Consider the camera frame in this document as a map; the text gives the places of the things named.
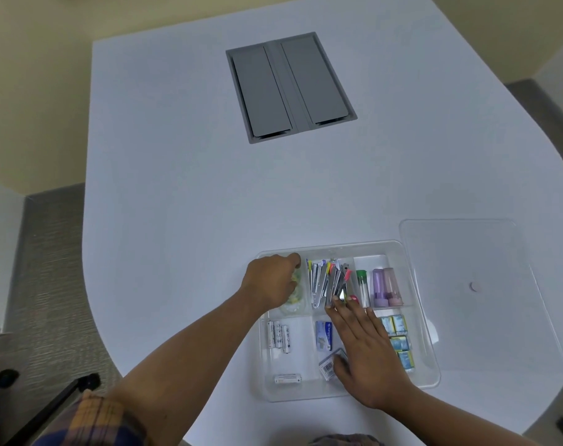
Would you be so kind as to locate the clear plastic organizer tray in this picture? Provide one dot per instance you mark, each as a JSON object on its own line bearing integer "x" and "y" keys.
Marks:
{"x": 304, "y": 362}

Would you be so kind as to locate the plaid shirt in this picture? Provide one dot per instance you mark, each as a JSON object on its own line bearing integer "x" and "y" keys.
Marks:
{"x": 91, "y": 422}

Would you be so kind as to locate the purple plastic tube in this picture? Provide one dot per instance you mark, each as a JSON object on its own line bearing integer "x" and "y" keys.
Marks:
{"x": 379, "y": 287}

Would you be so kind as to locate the small blue yellow box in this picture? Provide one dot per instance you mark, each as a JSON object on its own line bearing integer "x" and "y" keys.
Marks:
{"x": 399, "y": 323}
{"x": 406, "y": 360}
{"x": 388, "y": 326}
{"x": 399, "y": 343}

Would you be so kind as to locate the blue staple box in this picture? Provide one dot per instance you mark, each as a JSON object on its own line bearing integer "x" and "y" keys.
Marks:
{"x": 323, "y": 335}

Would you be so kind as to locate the clear bag of yellow items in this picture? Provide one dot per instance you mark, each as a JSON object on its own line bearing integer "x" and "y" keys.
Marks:
{"x": 294, "y": 296}

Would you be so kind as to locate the white battery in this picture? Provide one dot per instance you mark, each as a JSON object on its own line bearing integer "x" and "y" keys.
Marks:
{"x": 270, "y": 334}
{"x": 287, "y": 379}
{"x": 286, "y": 339}
{"x": 277, "y": 334}

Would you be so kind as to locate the pink plastic tube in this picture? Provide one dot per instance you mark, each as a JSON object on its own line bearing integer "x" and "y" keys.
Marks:
{"x": 393, "y": 287}

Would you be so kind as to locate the clear plastic tray lid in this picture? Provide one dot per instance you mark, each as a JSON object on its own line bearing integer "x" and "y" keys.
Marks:
{"x": 476, "y": 255}

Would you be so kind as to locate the green-capped clear tube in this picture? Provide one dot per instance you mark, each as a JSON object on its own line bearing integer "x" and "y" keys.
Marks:
{"x": 363, "y": 287}

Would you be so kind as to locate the person's right thumb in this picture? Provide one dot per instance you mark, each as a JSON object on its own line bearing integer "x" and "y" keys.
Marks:
{"x": 341, "y": 366}

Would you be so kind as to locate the person's right middle finger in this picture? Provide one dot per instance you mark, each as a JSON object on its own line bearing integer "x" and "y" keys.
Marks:
{"x": 349, "y": 315}

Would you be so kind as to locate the person's left forearm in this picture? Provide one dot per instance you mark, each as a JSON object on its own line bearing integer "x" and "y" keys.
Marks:
{"x": 193, "y": 357}

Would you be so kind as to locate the person's right little finger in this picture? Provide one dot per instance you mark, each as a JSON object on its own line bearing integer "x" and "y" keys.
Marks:
{"x": 375, "y": 322}

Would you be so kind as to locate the black office chair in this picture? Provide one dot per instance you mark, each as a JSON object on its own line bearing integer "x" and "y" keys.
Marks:
{"x": 53, "y": 404}

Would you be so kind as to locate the person's left fingers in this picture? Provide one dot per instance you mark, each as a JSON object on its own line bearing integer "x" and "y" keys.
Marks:
{"x": 292, "y": 264}

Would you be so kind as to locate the person's right forearm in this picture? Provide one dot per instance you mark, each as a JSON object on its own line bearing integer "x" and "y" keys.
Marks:
{"x": 448, "y": 420}

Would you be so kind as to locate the person's right hand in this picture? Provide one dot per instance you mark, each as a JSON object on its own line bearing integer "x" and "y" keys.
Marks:
{"x": 369, "y": 362}

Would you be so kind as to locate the pile of silver nail clippers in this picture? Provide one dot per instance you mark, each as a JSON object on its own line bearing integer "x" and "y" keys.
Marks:
{"x": 323, "y": 281}

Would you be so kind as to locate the white barcode staple box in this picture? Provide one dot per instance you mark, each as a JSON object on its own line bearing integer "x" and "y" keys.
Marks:
{"x": 328, "y": 365}

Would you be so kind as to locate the person's left hand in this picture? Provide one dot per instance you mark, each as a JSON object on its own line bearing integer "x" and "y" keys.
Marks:
{"x": 267, "y": 283}

